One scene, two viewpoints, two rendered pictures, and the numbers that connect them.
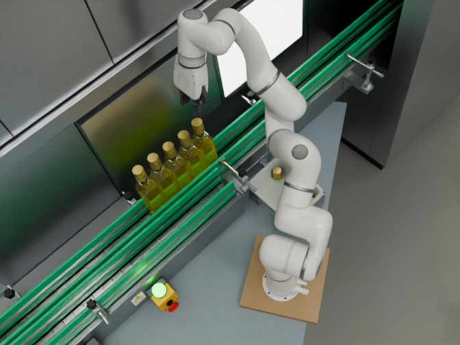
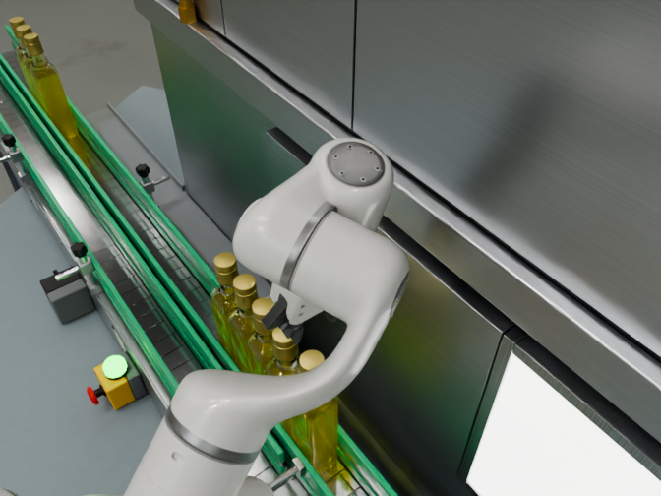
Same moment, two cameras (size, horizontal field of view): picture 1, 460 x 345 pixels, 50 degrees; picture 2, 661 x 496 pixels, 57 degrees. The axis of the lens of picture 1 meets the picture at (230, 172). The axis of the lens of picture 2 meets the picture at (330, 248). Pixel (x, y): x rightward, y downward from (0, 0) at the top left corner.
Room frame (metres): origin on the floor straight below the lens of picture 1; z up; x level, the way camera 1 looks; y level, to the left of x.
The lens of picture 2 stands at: (0.92, -0.41, 1.84)
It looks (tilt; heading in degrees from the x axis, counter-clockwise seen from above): 45 degrees down; 86
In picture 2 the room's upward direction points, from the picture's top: straight up
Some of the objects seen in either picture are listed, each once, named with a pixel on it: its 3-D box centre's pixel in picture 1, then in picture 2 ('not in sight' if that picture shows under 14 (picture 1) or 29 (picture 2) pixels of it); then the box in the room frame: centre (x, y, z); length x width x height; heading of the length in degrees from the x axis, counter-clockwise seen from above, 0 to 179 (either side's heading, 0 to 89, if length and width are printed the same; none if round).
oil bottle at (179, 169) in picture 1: (179, 175); (271, 374); (0.87, 0.16, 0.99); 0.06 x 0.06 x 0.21; 31
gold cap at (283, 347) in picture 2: (184, 138); (285, 342); (0.89, 0.11, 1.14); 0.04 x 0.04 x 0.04
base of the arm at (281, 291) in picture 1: (285, 276); not in sight; (0.50, -0.10, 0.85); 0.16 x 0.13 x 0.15; 58
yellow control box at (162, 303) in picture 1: (163, 295); (119, 382); (0.55, 0.30, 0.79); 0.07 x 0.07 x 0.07; 32
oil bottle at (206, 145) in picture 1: (205, 152); (314, 426); (0.93, 0.06, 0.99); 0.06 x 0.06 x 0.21; 34
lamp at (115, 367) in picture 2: (159, 289); (114, 366); (0.55, 0.30, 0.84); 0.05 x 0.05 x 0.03
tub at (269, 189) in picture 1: (285, 193); not in sight; (0.81, -0.17, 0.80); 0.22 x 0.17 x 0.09; 32
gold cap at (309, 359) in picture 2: (198, 126); (312, 369); (0.93, 0.06, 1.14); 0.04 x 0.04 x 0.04
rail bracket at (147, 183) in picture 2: (15, 294); (156, 186); (0.60, 0.73, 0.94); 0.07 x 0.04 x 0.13; 32
